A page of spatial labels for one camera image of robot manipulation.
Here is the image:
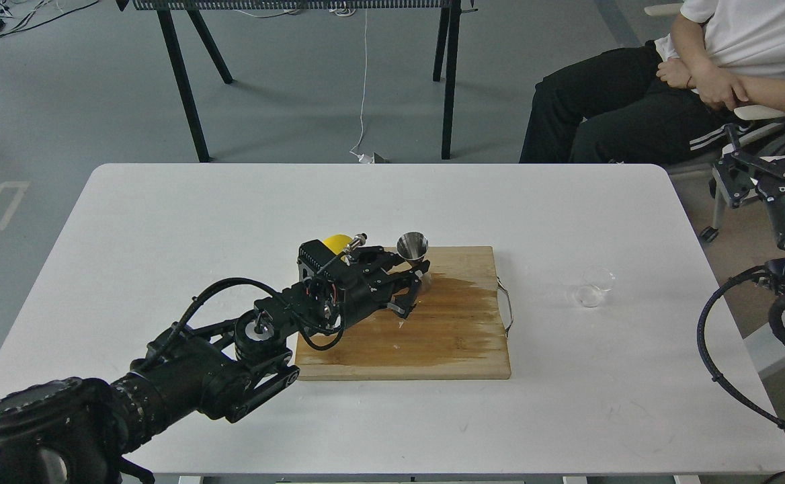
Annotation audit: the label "grey chair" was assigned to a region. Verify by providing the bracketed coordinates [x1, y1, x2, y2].
[645, 3, 785, 244]

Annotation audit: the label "wooden cutting board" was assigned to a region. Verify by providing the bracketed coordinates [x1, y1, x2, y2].
[295, 246, 511, 382]

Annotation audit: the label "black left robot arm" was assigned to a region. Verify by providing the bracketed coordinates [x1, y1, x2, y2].
[0, 232, 430, 483]

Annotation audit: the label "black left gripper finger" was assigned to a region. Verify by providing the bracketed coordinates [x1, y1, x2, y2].
[386, 272, 422, 319]
[366, 246, 430, 280]

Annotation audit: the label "black metal table frame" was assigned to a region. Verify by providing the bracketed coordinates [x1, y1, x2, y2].
[116, 0, 479, 163]

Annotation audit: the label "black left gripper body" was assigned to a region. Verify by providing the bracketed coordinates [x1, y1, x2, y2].
[296, 234, 401, 330]

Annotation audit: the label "clear plastic measuring cup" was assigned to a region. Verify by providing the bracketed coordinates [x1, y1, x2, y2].
[573, 266, 616, 309]

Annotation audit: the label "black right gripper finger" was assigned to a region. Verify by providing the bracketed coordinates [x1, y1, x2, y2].
[712, 123, 785, 208]

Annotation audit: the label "seated person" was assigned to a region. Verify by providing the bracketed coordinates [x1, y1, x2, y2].
[520, 1, 785, 165]

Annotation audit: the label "steel double jigger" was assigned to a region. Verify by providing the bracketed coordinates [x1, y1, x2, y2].
[396, 232, 432, 295]

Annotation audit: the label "white cable on floor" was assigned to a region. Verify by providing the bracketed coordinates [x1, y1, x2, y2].
[349, 8, 388, 164]

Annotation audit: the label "yellow lemon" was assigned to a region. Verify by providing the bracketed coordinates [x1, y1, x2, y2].
[322, 234, 353, 257]

